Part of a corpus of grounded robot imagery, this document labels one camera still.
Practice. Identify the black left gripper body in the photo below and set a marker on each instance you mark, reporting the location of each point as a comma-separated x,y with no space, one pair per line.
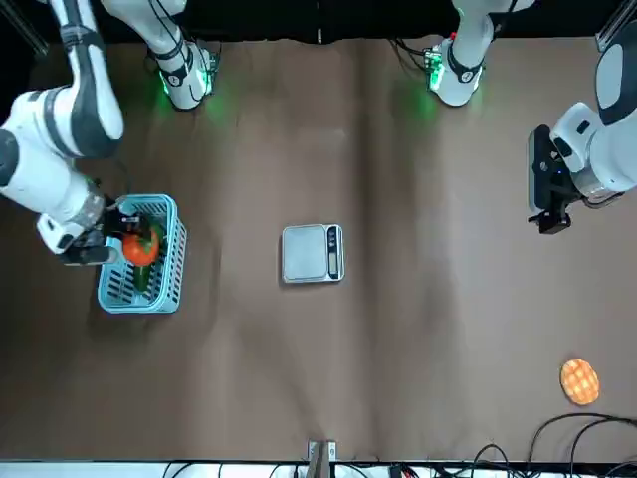
561,179

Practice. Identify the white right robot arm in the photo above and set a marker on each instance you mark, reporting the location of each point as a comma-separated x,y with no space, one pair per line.
30,179

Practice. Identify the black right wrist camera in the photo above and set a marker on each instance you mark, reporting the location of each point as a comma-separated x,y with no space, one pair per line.
84,255

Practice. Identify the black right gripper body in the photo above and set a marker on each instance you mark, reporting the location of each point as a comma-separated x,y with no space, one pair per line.
113,222

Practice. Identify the orange-red toy tomato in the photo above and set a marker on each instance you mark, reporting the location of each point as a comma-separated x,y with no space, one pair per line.
137,254

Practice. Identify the green toy cucumber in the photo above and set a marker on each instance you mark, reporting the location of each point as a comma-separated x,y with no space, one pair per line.
141,279
156,231

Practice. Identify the round orange waffle bread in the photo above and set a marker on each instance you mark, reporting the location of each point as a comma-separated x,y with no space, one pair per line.
579,381

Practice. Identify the silver digital kitchen scale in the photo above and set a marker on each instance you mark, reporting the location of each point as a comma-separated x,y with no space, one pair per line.
306,254

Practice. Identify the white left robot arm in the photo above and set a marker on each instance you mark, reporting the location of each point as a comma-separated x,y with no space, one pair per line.
465,65

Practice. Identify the aluminium frame post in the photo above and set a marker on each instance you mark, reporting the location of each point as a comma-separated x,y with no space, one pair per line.
321,460
609,35
37,45

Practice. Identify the light blue plastic basket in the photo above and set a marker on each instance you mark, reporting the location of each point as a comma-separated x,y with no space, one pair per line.
174,279

